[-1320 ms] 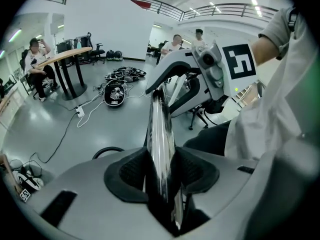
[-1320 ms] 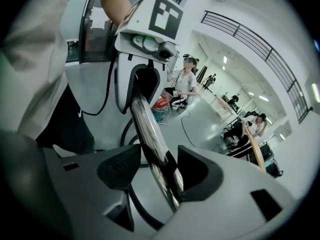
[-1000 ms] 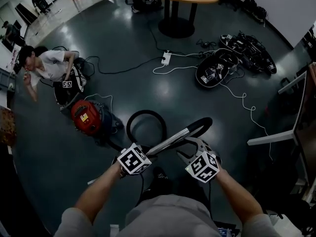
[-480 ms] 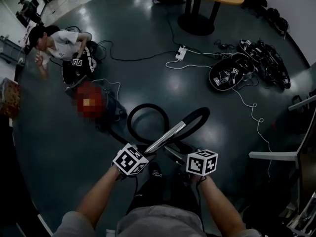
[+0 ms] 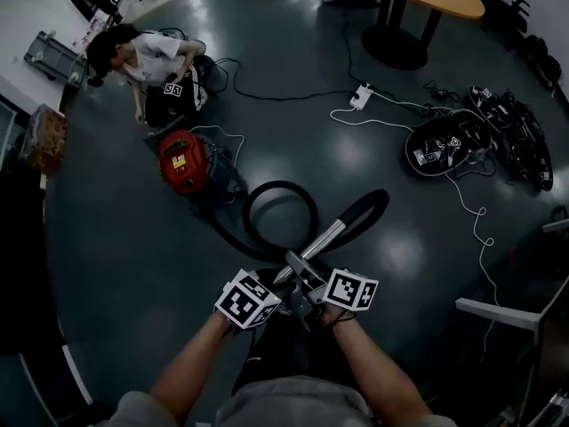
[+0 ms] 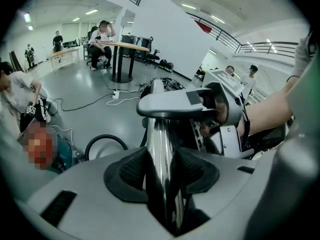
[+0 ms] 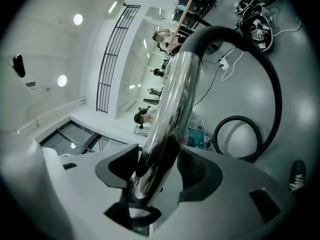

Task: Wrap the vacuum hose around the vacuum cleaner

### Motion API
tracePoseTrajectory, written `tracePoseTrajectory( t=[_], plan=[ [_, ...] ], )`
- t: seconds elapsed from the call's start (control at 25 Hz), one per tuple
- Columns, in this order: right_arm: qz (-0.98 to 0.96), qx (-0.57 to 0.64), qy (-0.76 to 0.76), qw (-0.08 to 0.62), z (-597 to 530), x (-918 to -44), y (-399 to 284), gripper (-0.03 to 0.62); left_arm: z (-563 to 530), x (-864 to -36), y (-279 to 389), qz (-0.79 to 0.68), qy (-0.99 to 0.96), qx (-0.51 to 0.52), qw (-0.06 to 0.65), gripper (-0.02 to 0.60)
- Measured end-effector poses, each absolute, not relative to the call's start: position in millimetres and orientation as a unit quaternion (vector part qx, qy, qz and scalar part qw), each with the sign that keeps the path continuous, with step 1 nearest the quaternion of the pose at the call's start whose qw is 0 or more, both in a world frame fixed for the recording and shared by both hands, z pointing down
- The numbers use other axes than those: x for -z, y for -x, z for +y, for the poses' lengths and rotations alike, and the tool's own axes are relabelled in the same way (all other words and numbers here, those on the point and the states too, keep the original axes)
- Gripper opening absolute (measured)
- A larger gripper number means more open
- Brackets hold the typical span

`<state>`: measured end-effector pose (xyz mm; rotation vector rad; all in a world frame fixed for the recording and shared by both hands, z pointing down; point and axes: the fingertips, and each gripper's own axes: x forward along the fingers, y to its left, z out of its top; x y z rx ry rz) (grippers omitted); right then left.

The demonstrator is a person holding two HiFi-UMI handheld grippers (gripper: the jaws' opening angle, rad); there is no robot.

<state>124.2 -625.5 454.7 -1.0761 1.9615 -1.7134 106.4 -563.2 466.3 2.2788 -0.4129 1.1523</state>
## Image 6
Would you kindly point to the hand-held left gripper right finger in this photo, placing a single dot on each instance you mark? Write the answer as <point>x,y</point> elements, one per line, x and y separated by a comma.
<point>225,184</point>

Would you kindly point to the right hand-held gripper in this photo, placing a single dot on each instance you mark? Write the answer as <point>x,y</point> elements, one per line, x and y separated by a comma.
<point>233,109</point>

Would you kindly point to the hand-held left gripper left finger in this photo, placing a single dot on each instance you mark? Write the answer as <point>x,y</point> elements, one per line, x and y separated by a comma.
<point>87,209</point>

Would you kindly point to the chrome metal tube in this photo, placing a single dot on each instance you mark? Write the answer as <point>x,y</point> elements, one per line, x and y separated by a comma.
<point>160,139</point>

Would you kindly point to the person's right forearm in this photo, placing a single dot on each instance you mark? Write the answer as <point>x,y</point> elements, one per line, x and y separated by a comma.
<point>267,114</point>

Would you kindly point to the red teal vacuum cleaner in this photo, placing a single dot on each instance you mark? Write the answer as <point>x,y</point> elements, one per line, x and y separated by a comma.
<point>62,154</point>

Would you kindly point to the person's right hand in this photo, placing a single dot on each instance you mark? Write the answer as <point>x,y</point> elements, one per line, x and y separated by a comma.
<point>221,109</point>

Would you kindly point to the black open equipment case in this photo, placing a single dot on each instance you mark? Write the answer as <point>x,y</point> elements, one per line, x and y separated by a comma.
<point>146,91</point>
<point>172,82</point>

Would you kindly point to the black armrest office chair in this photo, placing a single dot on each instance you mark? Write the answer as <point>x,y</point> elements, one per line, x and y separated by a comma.
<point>152,55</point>

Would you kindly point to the white power strip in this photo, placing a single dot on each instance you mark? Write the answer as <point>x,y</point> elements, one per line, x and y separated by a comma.
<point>115,94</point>

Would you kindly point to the teal spray bottle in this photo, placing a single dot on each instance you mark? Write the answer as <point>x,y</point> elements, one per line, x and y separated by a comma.
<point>139,42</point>

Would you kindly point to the black equipment crates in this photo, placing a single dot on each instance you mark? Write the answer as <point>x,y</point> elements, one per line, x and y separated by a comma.
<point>130,46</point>

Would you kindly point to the round wooden table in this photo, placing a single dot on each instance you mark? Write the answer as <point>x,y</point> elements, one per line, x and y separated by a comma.
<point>125,45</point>

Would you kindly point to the red hanging banner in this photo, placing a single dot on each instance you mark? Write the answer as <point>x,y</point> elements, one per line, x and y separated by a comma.
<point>203,26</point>

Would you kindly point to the wooden rectangular table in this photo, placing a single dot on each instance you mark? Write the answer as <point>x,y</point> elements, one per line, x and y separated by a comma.
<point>65,52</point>

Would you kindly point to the ceiling strip light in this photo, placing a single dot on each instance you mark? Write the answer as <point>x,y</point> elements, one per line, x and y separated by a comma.
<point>91,11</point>
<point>76,19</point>

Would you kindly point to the person's grey shirt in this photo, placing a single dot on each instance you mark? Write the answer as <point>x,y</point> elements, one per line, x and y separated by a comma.
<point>302,59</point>

